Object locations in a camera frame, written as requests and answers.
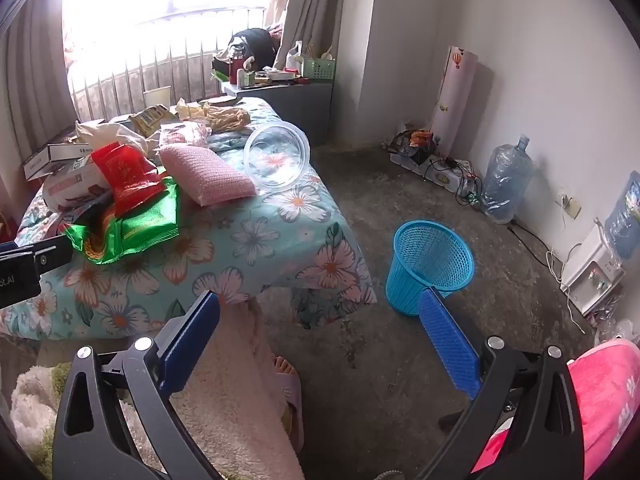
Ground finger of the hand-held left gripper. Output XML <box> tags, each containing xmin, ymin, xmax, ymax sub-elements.
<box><xmin>0</xmin><ymin>235</ymin><xmax>74</xmax><ymax>277</ymax></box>

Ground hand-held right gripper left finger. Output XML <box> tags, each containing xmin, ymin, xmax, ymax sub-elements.
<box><xmin>50</xmin><ymin>290</ymin><xmax>223</xmax><ymax>480</ymax></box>

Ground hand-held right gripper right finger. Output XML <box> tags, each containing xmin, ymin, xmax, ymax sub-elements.
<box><xmin>415</xmin><ymin>287</ymin><xmax>601</xmax><ymax>480</ymax></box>

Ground blue plastic wastebasket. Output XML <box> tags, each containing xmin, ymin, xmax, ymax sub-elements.
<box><xmin>386</xmin><ymin>220</ymin><xmax>475</xmax><ymax>317</ymax></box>

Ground white grey carton box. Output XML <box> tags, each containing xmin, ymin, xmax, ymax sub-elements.
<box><xmin>22</xmin><ymin>144</ymin><xmax>94</xmax><ymax>181</ymax></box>

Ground green foil packet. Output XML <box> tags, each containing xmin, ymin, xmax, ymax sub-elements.
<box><xmin>59</xmin><ymin>177</ymin><xmax>181</xmax><ymax>265</ymax></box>

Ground pink textured pouch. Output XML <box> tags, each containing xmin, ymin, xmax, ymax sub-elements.
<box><xmin>159</xmin><ymin>143</ymin><xmax>257</xmax><ymax>207</ymax></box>

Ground yellow snack packet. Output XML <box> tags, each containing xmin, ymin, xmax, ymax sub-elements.
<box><xmin>131</xmin><ymin>105</ymin><xmax>176</xmax><ymax>137</ymax></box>

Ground pink orange snack packet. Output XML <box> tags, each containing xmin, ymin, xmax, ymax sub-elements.
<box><xmin>160</xmin><ymin>122</ymin><xmax>213</xmax><ymax>149</ymax></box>

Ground brown paper bag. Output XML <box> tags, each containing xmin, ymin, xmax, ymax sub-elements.
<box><xmin>204</xmin><ymin>102</ymin><xmax>252</xmax><ymax>134</ymax></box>

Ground cream fluffy blanket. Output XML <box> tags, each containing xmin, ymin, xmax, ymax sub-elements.
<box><xmin>10</xmin><ymin>305</ymin><xmax>306</xmax><ymax>480</ymax></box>

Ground white box with red print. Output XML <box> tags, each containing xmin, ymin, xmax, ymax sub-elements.
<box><xmin>42</xmin><ymin>160</ymin><xmax>118</xmax><ymax>212</ymax></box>

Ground person's foot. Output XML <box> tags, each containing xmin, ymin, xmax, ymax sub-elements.
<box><xmin>272</xmin><ymin>354</ymin><xmax>302</xmax><ymax>377</ymax></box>

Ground red foil packet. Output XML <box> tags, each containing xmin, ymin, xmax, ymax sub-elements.
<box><xmin>91</xmin><ymin>142</ymin><xmax>168</xmax><ymax>216</ymax></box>

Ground floral blanket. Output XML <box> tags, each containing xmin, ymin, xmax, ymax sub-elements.
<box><xmin>0</xmin><ymin>97</ymin><xmax>378</xmax><ymax>341</ymax></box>

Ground pink slipper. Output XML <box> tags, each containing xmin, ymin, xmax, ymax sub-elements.
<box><xmin>271</xmin><ymin>354</ymin><xmax>306</xmax><ymax>453</ymax></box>

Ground white crumpled plastic bag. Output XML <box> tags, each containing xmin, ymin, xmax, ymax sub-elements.
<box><xmin>75</xmin><ymin>119</ymin><xmax>151</xmax><ymax>157</ymax></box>

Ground white water dispenser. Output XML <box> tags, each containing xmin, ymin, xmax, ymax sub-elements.
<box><xmin>560</xmin><ymin>225</ymin><xmax>626</xmax><ymax>317</ymax></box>

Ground pink cloth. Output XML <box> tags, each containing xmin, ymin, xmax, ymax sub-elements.
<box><xmin>470</xmin><ymin>339</ymin><xmax>640</xmax><ymax>480</ymax></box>

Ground grey curtain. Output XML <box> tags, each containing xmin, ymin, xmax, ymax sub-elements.
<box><xmin>280</xmin><ymin>0</ymin><xmax>347</xmax><ymax>48</ymax></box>
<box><xmin>0</xmin><ymin>0</ymin><xmax>77</xmax><ymax>206</ymax></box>

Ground clear plastic bag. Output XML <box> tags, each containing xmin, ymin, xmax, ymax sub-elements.
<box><xmin>595</xmin><ymin>305</ymin><xmax>640</xmax><ymax>347</ymax></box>

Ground large clear water jug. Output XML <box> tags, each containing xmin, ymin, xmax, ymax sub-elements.
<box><xmin>481</xmin><ymin>134</ymin><xmax>535</xmax><ymax>225</ymax></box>

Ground clear plastic bowl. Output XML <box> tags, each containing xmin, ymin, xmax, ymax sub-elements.
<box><xmin>243</xmin><ymin>121</ymin><xmax>312</xmax><ymax>192</ymax></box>

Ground crumpled cream paper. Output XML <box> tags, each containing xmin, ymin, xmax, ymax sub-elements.
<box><xmin>175</xmin><ymin>99</ymin><xmax>213</xmax><ymax>121</ymax></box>

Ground black orange snack bag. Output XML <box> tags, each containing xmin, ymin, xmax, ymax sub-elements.
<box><xmin>390</xmin><ymin>129</ymin><xmax>437</xmax><ymax>166</ymax></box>

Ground blue wrapped water bottle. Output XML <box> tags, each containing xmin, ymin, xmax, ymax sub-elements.
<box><xmin>604</xmin><ymin>170</ymin><xmax>640</xmax><ymax>261</ymax></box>

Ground metal window railing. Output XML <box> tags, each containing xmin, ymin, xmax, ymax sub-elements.
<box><xmin>70</xmin><ymin>7</ymin><xmax>266</xmax><ymax>111</ymax></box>

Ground grey cabinet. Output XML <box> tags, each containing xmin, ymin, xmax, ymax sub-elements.
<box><xmin>222</xmin><ymin>82</ymin><xmax>335</xmax><ymax>148</ymax></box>

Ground white printed board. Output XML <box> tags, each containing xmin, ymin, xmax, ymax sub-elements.
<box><xmin>431</xmin><ymin>46</ymin><xmax>481</xmax><ymax>153</ymax></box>

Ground green plastic storage basket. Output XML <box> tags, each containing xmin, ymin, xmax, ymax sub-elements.
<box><xmin>302</xmin><ymin>57</ymin><xmax>335</xmax><ymax>81</ymax></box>

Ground white plastic jug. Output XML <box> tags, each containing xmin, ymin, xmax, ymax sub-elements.
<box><xmin>286</xmin><ymin>41</ymin><xmax>306</xmax><ymax>72</ymax></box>

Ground white cable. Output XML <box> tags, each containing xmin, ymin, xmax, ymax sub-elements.
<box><xmin>545</xmin><ymin>249</ymin><xmax>587</xmax><ymax>337</ymax></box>

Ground black floor cable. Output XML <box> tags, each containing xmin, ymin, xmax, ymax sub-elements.
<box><xmin>507</xmin><ymin>224</ymin><xmax>563</xmax><ymax>267</ymax></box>

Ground wall outlet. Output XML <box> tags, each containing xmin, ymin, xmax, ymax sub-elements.
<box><xmin>555</xmin><ymin>192</ymin><xmax>583</xmax><ymax>220</ymax></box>

